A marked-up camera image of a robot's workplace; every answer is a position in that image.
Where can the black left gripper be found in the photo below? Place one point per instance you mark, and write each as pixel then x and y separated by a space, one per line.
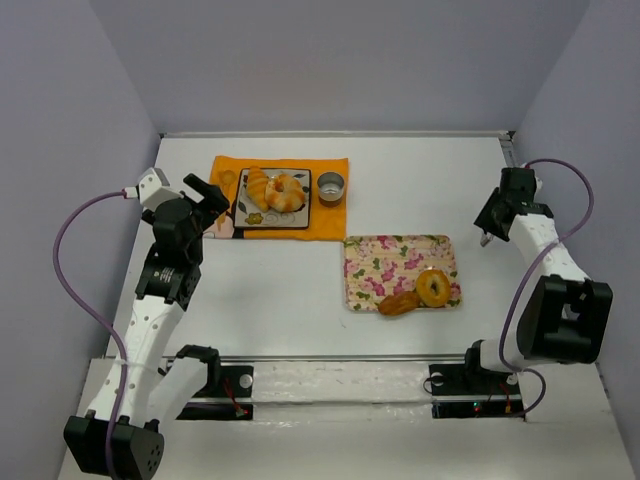
pixel 201 209

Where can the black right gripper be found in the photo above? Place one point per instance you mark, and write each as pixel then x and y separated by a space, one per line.
pixel 492 220

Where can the round twisted bread bun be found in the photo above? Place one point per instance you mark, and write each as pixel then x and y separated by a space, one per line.
pixel 284 193

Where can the metal kitchen tongs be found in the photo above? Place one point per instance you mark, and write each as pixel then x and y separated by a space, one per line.
pixel 486 238

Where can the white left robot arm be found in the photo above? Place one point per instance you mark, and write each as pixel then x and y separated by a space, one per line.
pixel 119 435

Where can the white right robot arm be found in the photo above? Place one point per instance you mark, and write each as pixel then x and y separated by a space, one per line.
pixel 558 313

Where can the croissant bread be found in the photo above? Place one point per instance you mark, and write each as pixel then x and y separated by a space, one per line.
pixel 257 181

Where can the oval brown bread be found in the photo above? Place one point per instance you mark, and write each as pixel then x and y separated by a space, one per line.
pixel 399 304

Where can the square flower pattern plate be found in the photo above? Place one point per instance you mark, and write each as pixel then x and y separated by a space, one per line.
pixel 248 216

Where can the orange cloth mat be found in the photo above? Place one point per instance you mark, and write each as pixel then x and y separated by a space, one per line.
pixel 326 223

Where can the floral rectangular tray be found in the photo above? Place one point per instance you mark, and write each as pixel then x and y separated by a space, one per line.
pixel 376 267

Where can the small metal cup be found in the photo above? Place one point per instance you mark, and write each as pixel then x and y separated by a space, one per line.
pixel 331 188

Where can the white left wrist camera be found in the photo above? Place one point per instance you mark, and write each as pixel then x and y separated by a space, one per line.
pixel 153 189

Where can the bagel ring bread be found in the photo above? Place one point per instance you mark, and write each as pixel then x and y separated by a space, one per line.
pixel 433 288

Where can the front aluminium rail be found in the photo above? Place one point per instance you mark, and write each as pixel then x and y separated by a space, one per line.
pixel 437 358

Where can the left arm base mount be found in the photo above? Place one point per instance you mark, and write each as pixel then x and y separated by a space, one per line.
pixel 228 399

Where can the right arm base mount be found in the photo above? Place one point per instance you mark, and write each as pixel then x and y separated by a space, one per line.
pixel 460 394

